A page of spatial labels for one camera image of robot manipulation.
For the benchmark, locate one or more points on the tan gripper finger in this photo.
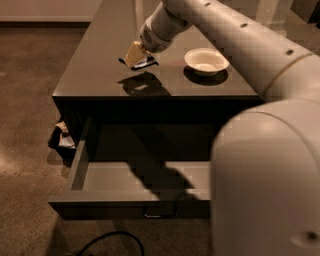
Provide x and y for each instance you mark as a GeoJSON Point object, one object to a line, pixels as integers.
{"type": "Point", "coordinates": [135, 54]}

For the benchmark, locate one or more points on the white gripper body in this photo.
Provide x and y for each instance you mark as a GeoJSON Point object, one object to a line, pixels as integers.
{"type": "Point", "coordinates": [152, 39]}

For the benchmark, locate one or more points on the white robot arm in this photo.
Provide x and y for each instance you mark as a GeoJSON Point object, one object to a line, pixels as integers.
{"type": "Point", "coordinates": [265, 161]}

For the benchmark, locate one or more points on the open grey top drawer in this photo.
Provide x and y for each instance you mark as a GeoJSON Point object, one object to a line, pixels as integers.
{"type": "Point", "coordinates": [120, 169]}

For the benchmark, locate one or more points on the white paper bowl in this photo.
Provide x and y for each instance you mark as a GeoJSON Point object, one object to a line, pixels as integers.
{"type": "Point", "coordinates": [206, 61]}

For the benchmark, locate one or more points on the grey cabinet counter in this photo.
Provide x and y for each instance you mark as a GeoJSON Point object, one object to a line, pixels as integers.
{"type": "Point", "coordinates": [96, 84]}

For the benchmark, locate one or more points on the black bin with trash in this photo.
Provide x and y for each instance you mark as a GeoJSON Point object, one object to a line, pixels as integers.
{"type": "Point", "coordinates": [61, 141]}

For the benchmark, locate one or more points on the silver drawer handle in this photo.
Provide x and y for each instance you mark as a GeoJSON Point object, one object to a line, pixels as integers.
{"type": "Point", "coordinates": [159, 212]}

